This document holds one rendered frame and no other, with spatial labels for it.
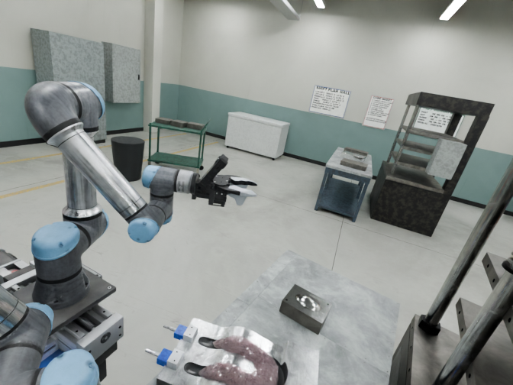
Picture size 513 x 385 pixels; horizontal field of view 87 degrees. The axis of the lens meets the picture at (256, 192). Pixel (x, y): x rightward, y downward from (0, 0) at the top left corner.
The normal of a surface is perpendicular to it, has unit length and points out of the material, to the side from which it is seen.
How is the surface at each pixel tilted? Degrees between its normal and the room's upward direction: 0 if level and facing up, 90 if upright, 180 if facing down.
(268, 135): 90
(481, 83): 90
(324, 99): 90
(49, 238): 7
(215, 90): 90
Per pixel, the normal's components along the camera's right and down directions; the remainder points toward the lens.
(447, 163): -0.37, 0.29
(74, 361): 0.21, -0.82
